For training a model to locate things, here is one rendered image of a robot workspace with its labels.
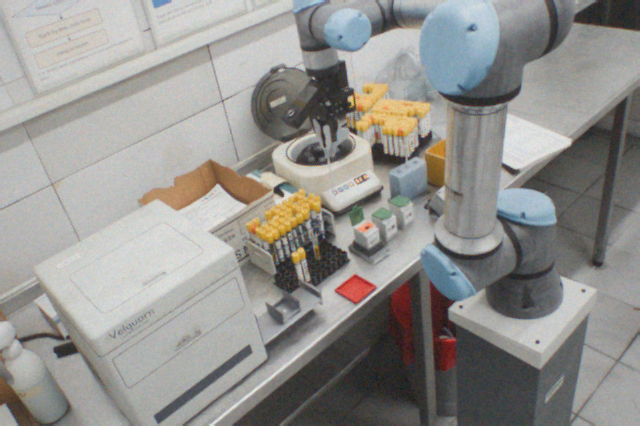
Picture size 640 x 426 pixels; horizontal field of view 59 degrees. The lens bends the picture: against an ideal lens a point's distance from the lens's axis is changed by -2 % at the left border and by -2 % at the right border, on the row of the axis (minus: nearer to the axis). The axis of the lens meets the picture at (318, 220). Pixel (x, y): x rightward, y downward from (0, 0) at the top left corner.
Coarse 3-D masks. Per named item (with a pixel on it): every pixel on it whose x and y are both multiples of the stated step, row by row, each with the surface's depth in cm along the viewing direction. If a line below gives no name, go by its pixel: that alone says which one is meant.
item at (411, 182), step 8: (416, 160) 153; (400, 168) 151; (408, 168) 150; (416, 168) 150; (424, 168) 152; (392, 176) 149; (400, 176) 148; (408, 176) 149; (416, 176) 152; (424, 176) 154; (392, 184) 151; (400, 184) 149; (408, 184) 151; (416, 184) 153; (424, 184) 155; (392, 192) 153; (400, 192) 150; (408, 192) 152; (416, 192) 154; (424, 192) 156; (416, 200) 154
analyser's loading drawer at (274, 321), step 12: (300, 288) 128; (312, 288) 125; (288, 300) 124; (300, 300) 125; (312, 300) 124; (276, 312) 120; (288, 312) 122; (300, 312) 122; (264, 324) 121; (276, 324) 120; (288, 324) 120; (264, 336) 118
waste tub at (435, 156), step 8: (440, 144) 159; (424, 152) 156; (432, 152) 158; (440, 152) 161; (432, 160) 155; (440, 160) 153; (432, 168) 157; (440, 168) 154; (432, 176) 158; (440, 176) 156; (432, 184) 160; (440, 184) 158
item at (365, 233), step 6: (366, 222) 138; (354, 228) 137; (360, 228) 136; (366, 228) 136; (372, 228) 136; (354, 234) 138; (360, 234) 136; (366, 234) 135; (372, 234) 135; (378, 234) 137; (360, 240) 137; (366, 240) 135; (372, 240) 136; (378, 240) 138; (366, 246) 136
